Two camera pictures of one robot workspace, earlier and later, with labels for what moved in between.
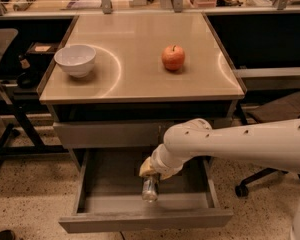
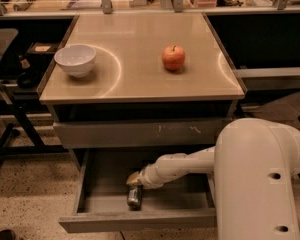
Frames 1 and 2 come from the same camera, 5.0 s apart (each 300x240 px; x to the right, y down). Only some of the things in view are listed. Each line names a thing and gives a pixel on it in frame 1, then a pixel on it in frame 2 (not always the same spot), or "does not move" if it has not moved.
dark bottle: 27,78 does not move
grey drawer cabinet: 121,82 does not move
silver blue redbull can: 149,189 -> 134,196
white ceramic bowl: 77,60 does not move
